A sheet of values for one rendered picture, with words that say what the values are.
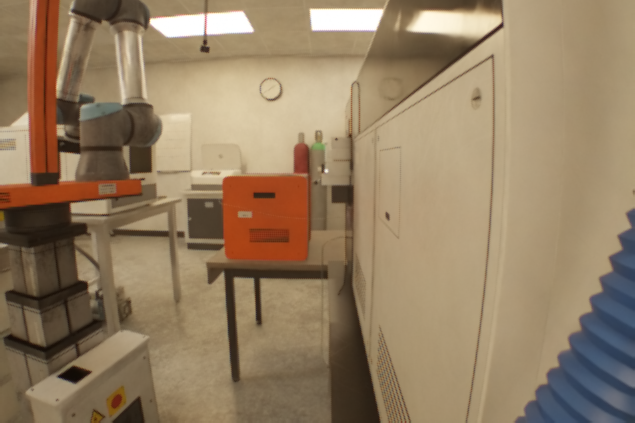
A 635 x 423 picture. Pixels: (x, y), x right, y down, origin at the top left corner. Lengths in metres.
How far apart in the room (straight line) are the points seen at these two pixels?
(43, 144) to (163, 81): 4.52
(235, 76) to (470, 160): 4.78
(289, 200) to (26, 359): 1.11
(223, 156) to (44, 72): 3.86
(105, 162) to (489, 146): 0.94
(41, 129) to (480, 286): 0.90
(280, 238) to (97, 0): 1.19
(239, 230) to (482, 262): 1.45
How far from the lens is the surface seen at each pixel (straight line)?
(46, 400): 0.92
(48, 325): 0.98
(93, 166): 1.00
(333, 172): 1.10
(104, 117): 1.01
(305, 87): 4.69
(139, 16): 1.25
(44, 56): 0.94
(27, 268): 0.98
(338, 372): 0.77
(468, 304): 0.21
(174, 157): 5.11
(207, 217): 4.24
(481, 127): 0.19
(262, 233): 1.55
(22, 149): 2.39
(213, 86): 4.99
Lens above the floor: 1.21
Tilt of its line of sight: 5 degrees down
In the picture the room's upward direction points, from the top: straight up
